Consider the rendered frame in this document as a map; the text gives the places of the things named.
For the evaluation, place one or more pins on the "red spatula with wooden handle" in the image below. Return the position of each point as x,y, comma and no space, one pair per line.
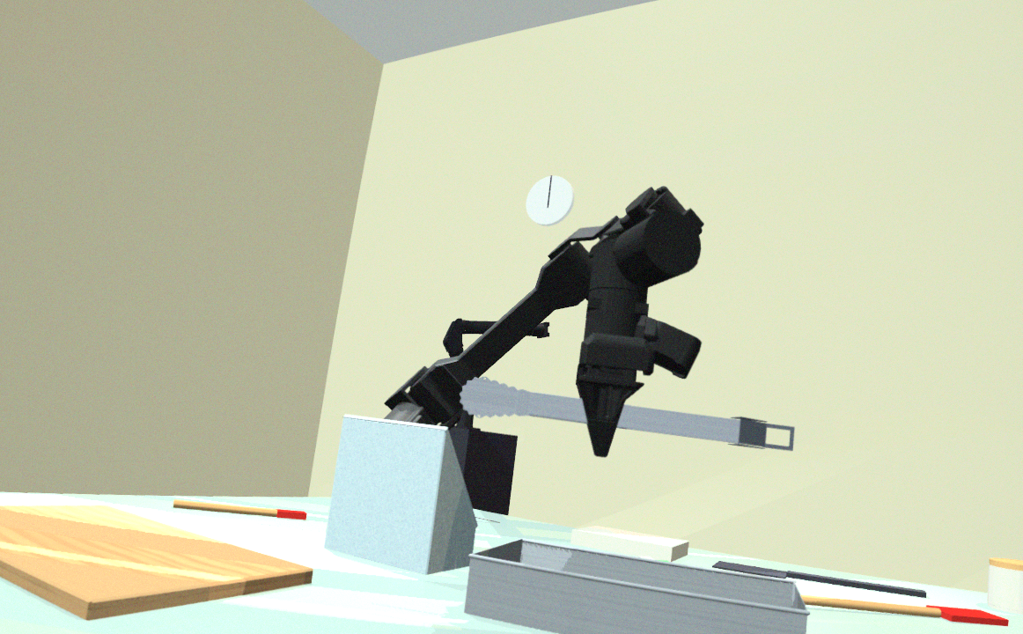
957,615

